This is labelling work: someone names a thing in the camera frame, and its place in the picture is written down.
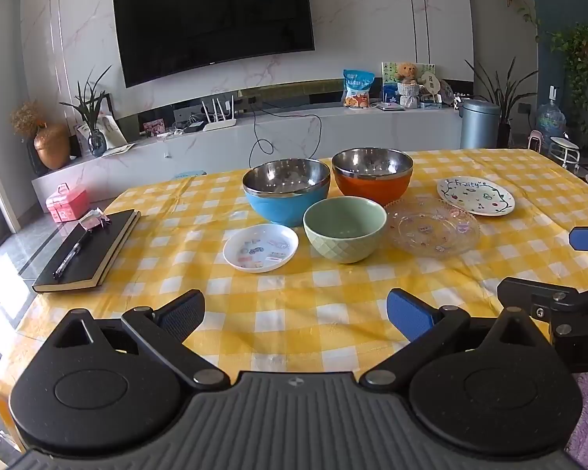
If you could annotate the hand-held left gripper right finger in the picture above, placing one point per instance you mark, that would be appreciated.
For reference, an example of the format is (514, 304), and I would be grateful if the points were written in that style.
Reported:
(411, 316)

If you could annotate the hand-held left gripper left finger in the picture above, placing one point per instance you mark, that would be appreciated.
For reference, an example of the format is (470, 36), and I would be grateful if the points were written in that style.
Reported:
(184, 312)

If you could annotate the clear glass plate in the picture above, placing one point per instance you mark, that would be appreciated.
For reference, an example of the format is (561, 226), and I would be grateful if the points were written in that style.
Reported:
(431, 230)

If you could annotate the green ceramic bowl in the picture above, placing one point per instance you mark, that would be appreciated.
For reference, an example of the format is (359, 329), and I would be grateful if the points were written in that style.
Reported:
(343, 247)

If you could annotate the small white sticker plate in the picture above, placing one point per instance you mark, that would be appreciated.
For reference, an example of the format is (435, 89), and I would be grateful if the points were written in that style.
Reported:
(259, 249)

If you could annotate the white fruit-print plate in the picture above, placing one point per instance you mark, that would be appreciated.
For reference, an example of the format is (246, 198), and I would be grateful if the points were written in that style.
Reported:
(475, 196)

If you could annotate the blue steel-lined bowl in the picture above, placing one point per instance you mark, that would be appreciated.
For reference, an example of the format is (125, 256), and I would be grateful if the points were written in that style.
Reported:
(269, 210)

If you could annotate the orange steel-lined bowl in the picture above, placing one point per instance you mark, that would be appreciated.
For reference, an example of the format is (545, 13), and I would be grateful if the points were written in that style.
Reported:
(362, 191)

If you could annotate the yellow checked tablecloth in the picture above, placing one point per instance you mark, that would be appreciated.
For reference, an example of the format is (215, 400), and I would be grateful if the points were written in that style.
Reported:
(323, 293)

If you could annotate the white round stool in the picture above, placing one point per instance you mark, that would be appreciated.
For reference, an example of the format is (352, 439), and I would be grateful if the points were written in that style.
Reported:
(564, 146)

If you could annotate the black notebook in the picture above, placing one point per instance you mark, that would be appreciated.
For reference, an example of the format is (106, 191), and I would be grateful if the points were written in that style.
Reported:
(103, 249)

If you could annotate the small pink heater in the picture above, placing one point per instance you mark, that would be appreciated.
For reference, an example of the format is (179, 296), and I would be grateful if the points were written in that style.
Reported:
(535, 141)

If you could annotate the blue water bottle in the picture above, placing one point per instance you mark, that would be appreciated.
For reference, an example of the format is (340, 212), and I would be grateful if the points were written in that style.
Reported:
(551, 120)

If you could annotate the black pen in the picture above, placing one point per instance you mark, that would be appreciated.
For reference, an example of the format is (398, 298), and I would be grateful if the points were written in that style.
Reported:
(71, 257)

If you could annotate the small pink packet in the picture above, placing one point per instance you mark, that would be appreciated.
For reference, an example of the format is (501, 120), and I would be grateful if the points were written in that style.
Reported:
(95, 219)

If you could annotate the light blue stool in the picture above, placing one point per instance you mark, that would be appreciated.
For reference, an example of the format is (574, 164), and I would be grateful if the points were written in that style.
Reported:
(190, 175)

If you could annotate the white marble television console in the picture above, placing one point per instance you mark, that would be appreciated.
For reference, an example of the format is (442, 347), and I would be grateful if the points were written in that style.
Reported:
(201, 156)

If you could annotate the pink storage box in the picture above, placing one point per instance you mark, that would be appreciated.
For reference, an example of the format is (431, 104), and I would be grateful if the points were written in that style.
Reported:
(67, 204)

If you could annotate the grey trash can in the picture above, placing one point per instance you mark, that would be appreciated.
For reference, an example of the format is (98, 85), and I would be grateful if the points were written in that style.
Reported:
(478, 125)

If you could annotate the long-leaf potted plant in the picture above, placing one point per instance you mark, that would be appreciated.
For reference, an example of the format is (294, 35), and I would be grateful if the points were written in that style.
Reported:
(504, 93)

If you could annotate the paper sheet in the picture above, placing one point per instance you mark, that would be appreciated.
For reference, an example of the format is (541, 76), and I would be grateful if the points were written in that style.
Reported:
(118, 150)

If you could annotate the small black box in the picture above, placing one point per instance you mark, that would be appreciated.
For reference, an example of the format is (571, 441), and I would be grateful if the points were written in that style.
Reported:
(194, 128)

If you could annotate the bushy green plant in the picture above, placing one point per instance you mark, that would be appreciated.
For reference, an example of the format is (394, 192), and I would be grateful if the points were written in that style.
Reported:
(576, 54)

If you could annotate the pink photo card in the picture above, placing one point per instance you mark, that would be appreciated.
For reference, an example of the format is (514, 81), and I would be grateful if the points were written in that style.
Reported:
(154, 128)

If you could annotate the blue glass vase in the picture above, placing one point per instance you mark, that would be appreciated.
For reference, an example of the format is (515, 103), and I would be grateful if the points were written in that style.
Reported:
(98, 144)

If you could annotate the white router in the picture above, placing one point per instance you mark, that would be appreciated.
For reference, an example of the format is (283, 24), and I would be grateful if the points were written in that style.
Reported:
(220, 123)

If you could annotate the sketch portrait picture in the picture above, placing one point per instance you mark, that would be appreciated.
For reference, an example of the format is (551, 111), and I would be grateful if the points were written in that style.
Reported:
(113, 129)

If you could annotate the copper acorn vase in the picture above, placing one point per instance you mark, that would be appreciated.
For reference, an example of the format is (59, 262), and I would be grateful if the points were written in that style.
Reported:
(53, 149)

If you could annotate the round paper fan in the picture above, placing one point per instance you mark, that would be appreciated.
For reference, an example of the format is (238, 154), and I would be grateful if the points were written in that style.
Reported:
(430, 84)

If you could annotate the green leafy plant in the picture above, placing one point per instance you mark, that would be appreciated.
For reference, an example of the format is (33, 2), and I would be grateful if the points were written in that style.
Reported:
(89, 105)

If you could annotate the blue snack bag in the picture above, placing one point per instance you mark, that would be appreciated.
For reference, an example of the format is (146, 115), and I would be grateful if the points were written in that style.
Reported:
(358, 89)

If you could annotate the green picture board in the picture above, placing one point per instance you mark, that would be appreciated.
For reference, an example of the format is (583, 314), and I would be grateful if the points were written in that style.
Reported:
(389, 72)

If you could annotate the wall-mounted television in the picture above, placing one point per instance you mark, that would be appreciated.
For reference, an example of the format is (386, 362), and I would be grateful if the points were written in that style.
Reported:
(210, 19)

